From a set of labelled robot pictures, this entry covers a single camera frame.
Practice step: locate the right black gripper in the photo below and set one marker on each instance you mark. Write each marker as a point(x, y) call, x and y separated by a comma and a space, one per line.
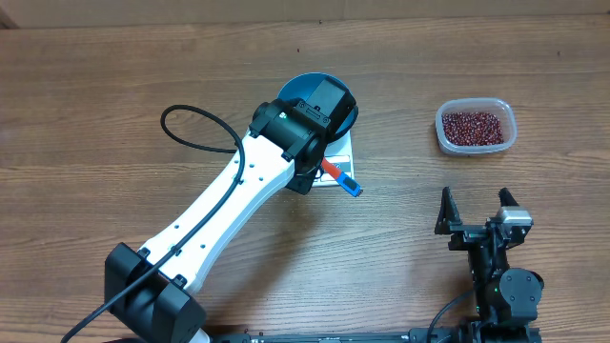
point(466, 234)

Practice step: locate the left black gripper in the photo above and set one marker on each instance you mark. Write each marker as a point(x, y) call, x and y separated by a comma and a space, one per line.
point(301, 185)

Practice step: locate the red scoop with blue handle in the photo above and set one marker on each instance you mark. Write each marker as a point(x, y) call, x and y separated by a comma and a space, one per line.
point(341, 178)

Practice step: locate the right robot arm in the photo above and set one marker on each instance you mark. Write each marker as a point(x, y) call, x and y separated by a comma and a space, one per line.
point(506, 298)

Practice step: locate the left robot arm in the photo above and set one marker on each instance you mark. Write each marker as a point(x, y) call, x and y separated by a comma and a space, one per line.
point(151, 290)

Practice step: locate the white kitchen scale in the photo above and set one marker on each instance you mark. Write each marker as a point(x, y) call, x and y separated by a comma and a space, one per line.
point(340, 154)

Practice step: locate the blue metal bowl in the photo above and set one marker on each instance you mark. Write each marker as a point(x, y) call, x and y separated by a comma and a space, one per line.
point(326, 94)

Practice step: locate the red beans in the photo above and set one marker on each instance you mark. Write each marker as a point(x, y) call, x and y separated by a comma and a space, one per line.
point(472, 128)

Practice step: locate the clear plastic container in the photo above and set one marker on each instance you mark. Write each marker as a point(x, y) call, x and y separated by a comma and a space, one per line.
point(495, 106)

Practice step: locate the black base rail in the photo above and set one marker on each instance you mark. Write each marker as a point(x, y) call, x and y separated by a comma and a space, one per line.
point(415, 335)

